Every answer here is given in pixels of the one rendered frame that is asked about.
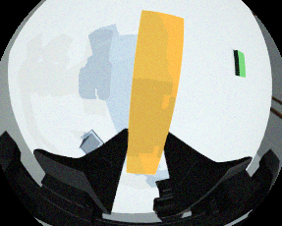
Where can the yellow bar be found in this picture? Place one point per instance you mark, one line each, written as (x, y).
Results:
(156, 75)

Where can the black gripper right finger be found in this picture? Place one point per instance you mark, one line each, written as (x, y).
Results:
(193, 175)

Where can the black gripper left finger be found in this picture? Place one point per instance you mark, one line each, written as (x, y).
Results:
(98, 172)

